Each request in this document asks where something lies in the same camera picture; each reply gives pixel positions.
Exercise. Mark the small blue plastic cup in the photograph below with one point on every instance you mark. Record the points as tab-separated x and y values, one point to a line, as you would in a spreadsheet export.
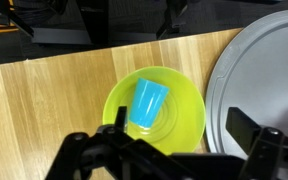
147	103

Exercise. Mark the round grey metal tray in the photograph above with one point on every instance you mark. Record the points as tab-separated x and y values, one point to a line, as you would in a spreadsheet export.
267	73

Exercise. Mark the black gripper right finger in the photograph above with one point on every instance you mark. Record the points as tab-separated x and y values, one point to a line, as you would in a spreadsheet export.
240	128

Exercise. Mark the yellow plastic bowl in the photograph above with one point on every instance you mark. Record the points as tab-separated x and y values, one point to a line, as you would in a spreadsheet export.
184	110

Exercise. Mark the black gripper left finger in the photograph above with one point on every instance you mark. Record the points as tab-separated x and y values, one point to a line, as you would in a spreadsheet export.
121	118

